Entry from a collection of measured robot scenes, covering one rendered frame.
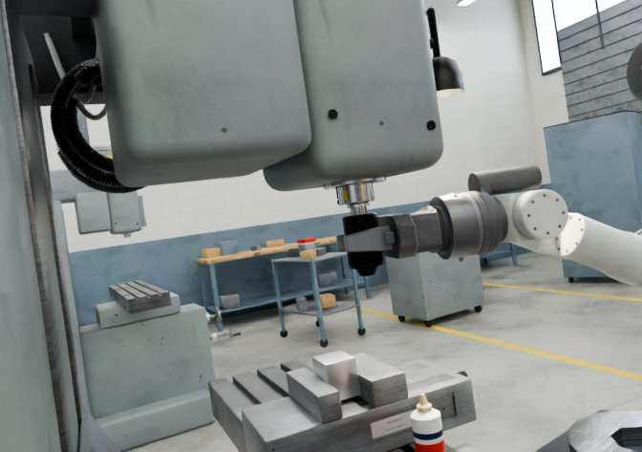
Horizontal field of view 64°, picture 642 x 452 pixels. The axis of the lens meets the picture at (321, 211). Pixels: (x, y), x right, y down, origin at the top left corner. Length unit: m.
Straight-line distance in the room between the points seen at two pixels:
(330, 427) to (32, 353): 0.50
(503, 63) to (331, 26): 9.82
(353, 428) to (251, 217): 6.68
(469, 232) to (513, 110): 9.63
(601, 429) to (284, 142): 0.36
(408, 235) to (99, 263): 6.57
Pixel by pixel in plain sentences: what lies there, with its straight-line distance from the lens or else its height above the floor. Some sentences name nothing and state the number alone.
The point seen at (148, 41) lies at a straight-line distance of 0.52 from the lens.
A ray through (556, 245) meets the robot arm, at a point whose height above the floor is 1.18.
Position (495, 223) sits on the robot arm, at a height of 1.23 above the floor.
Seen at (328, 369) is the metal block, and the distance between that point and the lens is 0.83.
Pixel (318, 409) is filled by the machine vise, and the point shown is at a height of 0.99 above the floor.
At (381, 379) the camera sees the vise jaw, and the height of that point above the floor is 1.01.
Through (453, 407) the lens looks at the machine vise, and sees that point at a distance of 0.91.
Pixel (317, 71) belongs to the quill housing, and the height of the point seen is 1.43.
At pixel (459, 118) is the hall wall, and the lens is 9.43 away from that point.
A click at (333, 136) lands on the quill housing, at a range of 0.58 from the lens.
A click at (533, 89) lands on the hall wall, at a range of 10.66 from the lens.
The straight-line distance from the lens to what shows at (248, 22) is 0.55.
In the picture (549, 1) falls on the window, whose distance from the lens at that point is 10.50.
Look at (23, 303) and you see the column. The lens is 0.39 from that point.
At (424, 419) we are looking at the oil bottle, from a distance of 0.74.
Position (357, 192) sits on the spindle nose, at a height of 1.29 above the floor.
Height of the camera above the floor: 1.28
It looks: level
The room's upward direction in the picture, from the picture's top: 8 degrees counter-clockwise
